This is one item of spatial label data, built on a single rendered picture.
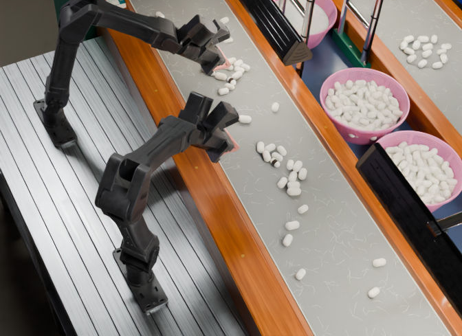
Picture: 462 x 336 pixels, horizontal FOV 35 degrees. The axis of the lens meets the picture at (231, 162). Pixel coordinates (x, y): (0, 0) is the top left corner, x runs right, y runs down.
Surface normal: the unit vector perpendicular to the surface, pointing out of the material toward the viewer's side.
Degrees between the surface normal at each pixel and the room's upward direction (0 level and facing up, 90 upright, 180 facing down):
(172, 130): 19
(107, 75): 0
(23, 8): 0
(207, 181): 0
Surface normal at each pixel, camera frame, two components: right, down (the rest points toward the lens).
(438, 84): 0.04, -0.63
